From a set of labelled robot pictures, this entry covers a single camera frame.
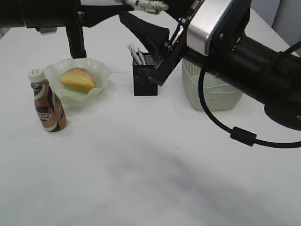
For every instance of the black pen holder box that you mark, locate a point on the black pen holder box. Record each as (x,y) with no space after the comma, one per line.
(142,86)

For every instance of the cream white pen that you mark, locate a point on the cream white pen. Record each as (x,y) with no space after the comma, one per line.
(150,6)

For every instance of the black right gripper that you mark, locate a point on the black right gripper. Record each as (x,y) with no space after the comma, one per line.
(154,38)

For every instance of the blue grey pen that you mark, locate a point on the blue grey pen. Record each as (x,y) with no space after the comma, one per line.
(136,58)

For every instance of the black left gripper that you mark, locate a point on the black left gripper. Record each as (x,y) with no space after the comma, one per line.
(40,14)

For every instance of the brown coffee bottle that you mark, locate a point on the brown coffee bottle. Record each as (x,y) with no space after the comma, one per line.
(47,104)

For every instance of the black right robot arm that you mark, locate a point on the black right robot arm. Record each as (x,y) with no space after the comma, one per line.
(270,77)

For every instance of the clear plastic ruler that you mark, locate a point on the clear plastic ruler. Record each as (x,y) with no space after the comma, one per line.
(131,48)

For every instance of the bread roll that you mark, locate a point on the bread roll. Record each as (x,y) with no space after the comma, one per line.
(79,79)

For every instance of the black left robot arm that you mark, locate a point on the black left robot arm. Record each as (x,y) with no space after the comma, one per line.
(11,13)

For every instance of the light green woven basket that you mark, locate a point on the light green woven basket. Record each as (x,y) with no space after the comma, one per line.
(218,95)

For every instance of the pale green wavy plate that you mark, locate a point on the pale green wavy plate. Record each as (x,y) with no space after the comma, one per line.
(70,96)

